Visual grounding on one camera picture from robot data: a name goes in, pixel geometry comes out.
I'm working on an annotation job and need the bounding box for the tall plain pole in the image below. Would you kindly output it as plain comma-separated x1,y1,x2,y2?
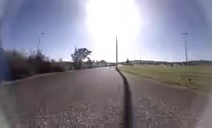
114,34,119,69

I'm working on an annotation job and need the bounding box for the tree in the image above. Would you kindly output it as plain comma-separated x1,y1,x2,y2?
70,47,94,70

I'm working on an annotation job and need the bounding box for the dark kerb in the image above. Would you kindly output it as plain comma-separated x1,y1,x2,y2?
115,66,135,128

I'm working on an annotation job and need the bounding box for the grey asphalt road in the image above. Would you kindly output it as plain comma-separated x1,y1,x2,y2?
0,66,126,128

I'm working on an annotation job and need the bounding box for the grey pavement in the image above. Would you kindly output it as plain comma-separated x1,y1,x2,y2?
117,68,208,128

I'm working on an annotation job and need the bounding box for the green grass field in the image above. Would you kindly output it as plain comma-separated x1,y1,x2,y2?
119,63,212,94

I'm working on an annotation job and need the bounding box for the street lamp pole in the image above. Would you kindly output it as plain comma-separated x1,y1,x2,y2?
36,31,46,56
181,31,189,65

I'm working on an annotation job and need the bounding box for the row of dark bushes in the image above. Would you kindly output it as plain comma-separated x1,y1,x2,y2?
3,49,75,81

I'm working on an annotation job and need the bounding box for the blue cloth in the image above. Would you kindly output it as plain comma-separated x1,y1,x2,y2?
0,16,10,84

